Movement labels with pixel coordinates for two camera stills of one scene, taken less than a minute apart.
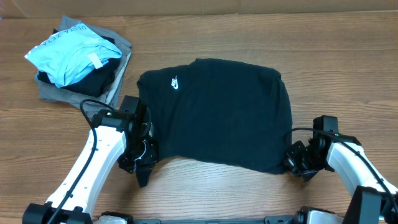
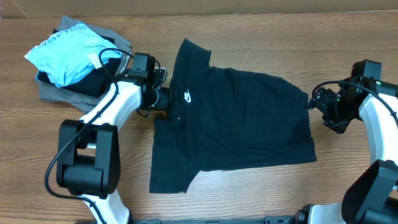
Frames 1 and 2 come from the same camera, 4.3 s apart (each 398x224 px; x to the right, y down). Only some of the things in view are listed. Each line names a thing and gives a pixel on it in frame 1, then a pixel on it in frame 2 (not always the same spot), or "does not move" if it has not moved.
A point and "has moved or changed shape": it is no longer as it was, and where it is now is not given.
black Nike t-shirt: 221,112 has moved or changed shape
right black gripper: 298,160 → 325,106
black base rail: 278,220 does not move
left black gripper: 152,157 → 164,102
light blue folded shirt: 71,55 does not move
